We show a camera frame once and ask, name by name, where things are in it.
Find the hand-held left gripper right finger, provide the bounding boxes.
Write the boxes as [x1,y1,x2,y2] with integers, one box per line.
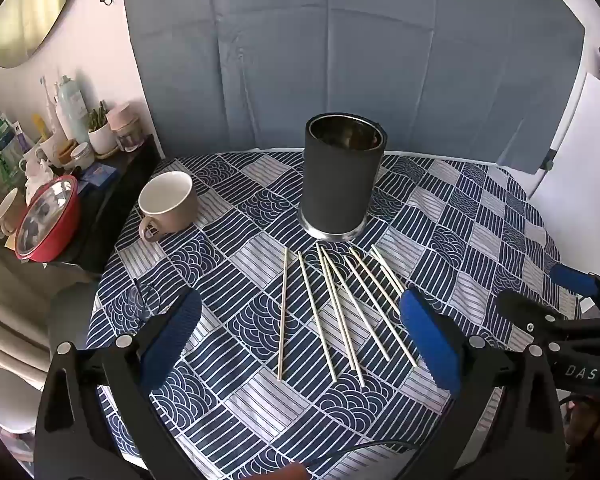
[399,287,569,480]

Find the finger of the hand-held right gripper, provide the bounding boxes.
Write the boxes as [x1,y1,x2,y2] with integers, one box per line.
[549,262,600,318]
[496,289,600,347]

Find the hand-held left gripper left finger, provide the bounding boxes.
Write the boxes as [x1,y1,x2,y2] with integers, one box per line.
[32,287,204,480]

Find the row of bamboo chopsticks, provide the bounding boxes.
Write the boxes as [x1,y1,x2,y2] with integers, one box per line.
[276,243,419,389]

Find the black cylindrical utensil holder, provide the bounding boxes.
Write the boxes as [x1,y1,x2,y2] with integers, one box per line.
[297,112,387,240]

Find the clear eyeglasses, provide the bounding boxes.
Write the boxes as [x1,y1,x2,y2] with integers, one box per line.
[111,280,164,334]

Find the blue patterned tablecloth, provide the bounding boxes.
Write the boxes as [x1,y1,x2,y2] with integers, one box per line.
[85,147,584,480]

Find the white foam board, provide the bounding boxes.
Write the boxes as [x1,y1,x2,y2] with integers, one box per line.
[529,72,600,281]

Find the beige ceramic mug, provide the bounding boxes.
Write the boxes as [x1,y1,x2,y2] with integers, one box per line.
[138,170,200,243]

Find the black side cabinet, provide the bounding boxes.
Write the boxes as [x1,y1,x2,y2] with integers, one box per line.
[0,134,164,275]

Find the red bowl with glass lid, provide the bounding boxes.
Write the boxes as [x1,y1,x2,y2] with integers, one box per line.
[14,174,81,264]

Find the white round stool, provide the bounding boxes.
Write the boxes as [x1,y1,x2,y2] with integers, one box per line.
[0,366,42,436]

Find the blue flat box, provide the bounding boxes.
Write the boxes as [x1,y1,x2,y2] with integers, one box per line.
[79,162,119,191]

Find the small white jar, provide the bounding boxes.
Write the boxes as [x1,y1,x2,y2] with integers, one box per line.
[71,142,96,170]

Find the tan cup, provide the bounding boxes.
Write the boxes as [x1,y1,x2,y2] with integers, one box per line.
[0,187,27,237]

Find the succulent in white pot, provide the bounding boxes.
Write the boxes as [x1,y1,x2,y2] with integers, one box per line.
[87,100,116,157]

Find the pink-lid glass jar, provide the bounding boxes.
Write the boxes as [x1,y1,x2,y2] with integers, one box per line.
[106,102,144,153]

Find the mint green bottle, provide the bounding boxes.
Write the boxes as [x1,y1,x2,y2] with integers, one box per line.
[55,75,90,144]

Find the white electric toothbrush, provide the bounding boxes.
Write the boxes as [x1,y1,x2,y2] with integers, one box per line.
[40,75,61,137]

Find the oval wall mirror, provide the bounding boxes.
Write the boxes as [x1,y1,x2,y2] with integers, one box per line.
[0,0,89,69]

